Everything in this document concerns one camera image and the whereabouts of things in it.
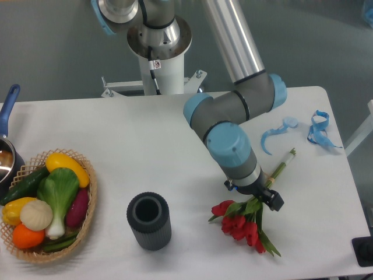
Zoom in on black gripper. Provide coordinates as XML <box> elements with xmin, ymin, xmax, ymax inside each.
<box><xmin>224</xmin><ymin>170</ymin><xmax>284</xmax><ymax>211</ymax></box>

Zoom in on red tulip bouquet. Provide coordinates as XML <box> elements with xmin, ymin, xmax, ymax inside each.
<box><xmin>207</xmin><ymin>148</ymin><xmax>298</xmax><ymax>257</ymax></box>

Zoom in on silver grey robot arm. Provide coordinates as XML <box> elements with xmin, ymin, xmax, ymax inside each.
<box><xmin>91</xmin><ymin>1</ymin><xmax>287</xmax><ymax>211</ymax></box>

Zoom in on blue plastic strip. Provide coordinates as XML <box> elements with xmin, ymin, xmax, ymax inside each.
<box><xmin>261</xmin><ymin>117</ymin><xmax>298</xmax><ymax>155</ymax></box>

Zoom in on crumpled blue ribbon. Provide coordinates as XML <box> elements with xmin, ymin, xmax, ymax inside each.
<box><xmin>307</xmin><ymin>110</ymin><xmax>342</xmax><ymax>148</ymax></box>

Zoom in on black device at edge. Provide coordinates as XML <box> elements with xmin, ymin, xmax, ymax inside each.
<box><xmin>351</xmin><ymin>236</ymin><xmax>372</xmax><ymax>267</ymax></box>

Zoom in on dark grey ribbed vase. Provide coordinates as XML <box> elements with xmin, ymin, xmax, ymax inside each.
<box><xmin>126</xmin><ymin>192</ymin><xmax>172</xmax><ymax>251</ymax></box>

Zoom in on purple sweet potato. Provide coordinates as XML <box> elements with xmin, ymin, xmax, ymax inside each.
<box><xmin>65</xmin><ymin>188</ymin><xmax>89</xmax><ymax>228</ymax></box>

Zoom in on blue object top right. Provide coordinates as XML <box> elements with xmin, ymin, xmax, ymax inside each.
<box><xmin>361</xmin><ymin>0</ymin><xmax>372</xmax><ymax>22</ymax></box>

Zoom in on green bok choy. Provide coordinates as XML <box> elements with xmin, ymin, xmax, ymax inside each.
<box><xmin>37</xmin><ymin>167</ymin><xmax>79</xmax><ymax>240</ymax></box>

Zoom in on yellow squash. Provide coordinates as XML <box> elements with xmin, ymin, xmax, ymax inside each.
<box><xmin>45</xmin><ymin>152</ymin><xmax>90</xmax><ymax>188</ymax></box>

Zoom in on green pea pods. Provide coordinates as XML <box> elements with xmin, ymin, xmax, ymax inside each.
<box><xmin>42</xmin><ymin>232</ymin><xmax>78</xmax><ymax>253</ymax></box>

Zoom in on cream garlic bulb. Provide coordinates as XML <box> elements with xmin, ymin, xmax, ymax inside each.
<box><xmin>20</xmin><ymin>199</ymin><xmax>53</xmax><ymax>231</ymax></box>

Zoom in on woven wicker basket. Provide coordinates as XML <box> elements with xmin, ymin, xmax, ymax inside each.
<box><xmin>1</xmin><ymin>149</ymin><xmax>97</xmax><ymax>264</ymax></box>

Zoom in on dark green cucumber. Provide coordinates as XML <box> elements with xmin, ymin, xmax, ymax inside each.
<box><xmin>1</xmin><ymin>166</ymin><xmax>49</xmax><ymax>206</ymax></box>

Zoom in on orange fruit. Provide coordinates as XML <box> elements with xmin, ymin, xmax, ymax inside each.
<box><xmin>12</xmin><ymin>223</ymin><xmax>45</xmax><ymax>249</ymax></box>

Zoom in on yellow bell pepper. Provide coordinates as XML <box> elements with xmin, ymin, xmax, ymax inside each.
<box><xmin>2</xmin><ymin>197</ymin><xmax>37</xmax><ymax>226</ymax></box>

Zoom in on white frame at right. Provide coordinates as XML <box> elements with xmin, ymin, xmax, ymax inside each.
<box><xmin>345</xmin><ymin>100</ymin><xmax>372</xmax><ymax>157</ymax></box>

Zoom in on white base bracket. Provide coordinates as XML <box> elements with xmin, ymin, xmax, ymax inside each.
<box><xmin>101</xmin><ymin>69</ymin><xmax>207</xmax><ymax>98</ymax></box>

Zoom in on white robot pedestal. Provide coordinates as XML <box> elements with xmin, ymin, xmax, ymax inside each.
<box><xmin>138</xmin><ymin>54</ymin><xmax>184</xmax><ymax>91</ymax></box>

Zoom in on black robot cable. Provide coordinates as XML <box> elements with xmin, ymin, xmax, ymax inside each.
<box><xmin>147</xmin><ymin>45</ymin><xmax>161</xmax><ymax>96</ymax></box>

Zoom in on blue handled saucepan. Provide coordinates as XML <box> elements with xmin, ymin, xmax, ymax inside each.
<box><xmin>1</xmin><ymin>84</ymin><xmax>24</xmax><ymax>198</ymax></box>

